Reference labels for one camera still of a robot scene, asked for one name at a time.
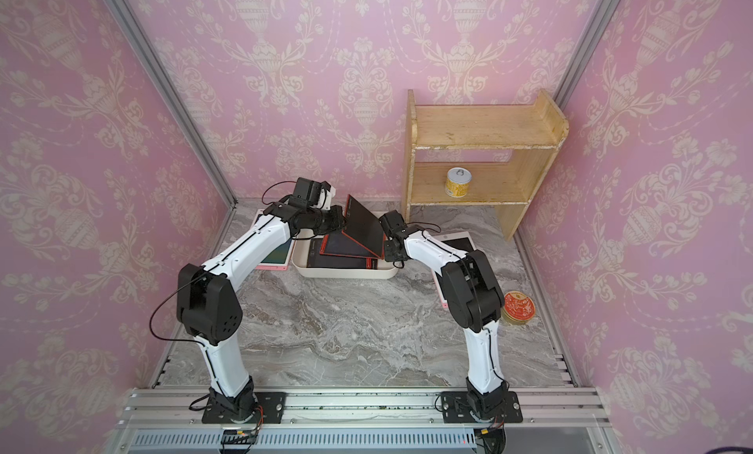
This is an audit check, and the red black newsmy tablet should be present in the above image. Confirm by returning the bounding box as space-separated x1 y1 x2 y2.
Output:
307 232 378 270
342 195 384 259

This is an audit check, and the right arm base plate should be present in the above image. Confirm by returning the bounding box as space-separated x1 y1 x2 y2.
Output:
435 390 524 425

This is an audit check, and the white plastic storage box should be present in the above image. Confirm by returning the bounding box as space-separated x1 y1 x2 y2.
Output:
291 230 398 279

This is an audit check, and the aluminium front rail frame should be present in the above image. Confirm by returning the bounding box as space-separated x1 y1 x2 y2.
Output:
104 387 621 453

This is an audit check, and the red black Newsmy tablet lower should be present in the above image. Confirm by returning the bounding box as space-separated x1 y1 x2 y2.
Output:
307 232 378 270

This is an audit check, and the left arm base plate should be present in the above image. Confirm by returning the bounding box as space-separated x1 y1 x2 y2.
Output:
202 389 286 425

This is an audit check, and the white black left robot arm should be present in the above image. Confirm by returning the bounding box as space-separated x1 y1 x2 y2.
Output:
173 177 345 423

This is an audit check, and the pink writing tablet dark screen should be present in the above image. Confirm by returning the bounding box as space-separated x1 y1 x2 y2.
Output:
430 229 478 311

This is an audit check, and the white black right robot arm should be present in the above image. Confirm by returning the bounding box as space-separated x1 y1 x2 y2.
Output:
378 210 509 421

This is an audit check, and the yellow white tin can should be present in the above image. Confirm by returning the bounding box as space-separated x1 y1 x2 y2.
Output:
444 167 473 198

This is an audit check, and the red black Newsmy tablet top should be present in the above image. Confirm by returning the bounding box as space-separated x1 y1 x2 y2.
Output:
342 195 384 259

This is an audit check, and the wooden shelf unit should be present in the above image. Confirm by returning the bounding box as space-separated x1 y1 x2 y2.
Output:
401 90 570 238

